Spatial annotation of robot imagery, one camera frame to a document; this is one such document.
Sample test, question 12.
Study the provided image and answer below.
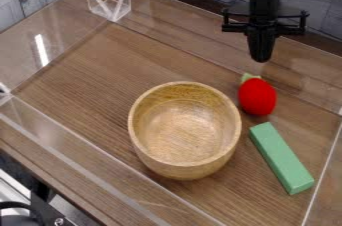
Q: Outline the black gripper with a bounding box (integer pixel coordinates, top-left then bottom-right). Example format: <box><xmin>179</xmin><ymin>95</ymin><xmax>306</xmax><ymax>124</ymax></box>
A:
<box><xmin>222</xmin><ymin>0</ymin><xmax>309</xmax><ymax>62</ymax></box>

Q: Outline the red felt strawberry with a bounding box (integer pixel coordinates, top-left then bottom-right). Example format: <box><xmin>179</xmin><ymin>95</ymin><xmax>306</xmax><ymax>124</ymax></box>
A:
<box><xmin>238</xmin><ymin>73</ymin><xmax>277</xmax><ymax>116</ymax></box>

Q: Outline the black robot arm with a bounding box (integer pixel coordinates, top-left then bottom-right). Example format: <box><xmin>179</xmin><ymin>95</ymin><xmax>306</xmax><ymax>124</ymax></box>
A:
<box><xmin>222</xmin><ymin>0</ymin><xmax>310</xmax><ymax>63</ymax></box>

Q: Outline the wooden bowl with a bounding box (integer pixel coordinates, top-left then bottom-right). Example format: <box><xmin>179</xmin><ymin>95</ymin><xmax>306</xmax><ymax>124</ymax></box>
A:
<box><xmin>127</xmin><ymin>81</ymin><xmax>242</xmax><ymax>180</ymax></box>

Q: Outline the green rectangular block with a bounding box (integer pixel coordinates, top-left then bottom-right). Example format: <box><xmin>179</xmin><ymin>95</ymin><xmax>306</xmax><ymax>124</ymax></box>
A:
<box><xmin>250</xmin><ymin>122</ymin><xmax>315</xmax><ymax>195</ymax></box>

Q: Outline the clear acrylic enclosure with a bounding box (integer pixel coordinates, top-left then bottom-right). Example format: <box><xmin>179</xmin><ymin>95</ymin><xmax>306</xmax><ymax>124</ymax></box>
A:
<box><xmin>0</xmin><ymin>0</ymin><xmax>342</xmax><ymax>226</ymax></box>

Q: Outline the black metal table bracket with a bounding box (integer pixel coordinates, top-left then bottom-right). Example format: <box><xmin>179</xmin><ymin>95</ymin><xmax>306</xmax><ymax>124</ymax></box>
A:
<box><xmin>31</xmin><ymin>193</ymin><xmax>78</xmax><ymax>226</ymax></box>

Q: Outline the black cable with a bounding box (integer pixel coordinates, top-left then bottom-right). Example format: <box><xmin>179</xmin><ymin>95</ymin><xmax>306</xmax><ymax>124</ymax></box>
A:
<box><xmin>0</xmin><ymin>201</ymin><xmax>34</xmax><ymax>212</ymax></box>

